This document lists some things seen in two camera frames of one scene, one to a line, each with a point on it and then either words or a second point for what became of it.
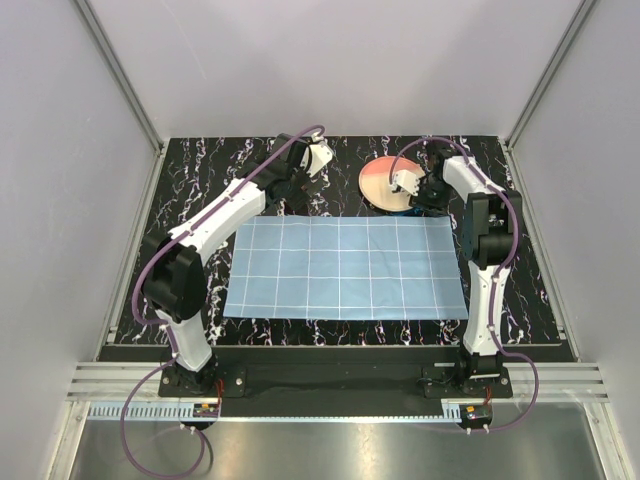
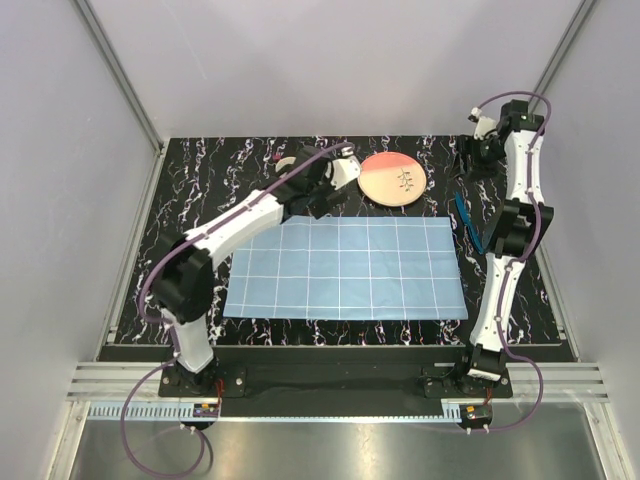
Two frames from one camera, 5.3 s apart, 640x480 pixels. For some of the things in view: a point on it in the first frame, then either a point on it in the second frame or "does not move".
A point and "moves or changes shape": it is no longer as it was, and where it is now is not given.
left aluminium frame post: x=102 y=42 does not move
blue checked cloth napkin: x=345 y=268 does not move
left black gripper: x=298 y=196 → x=323 y=205
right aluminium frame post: x=555 y=60 does not move
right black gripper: x=430 y=207 → x=473 y=163
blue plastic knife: x=415 y=212 moves or changes shape
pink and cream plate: x=375 y=179 does not move
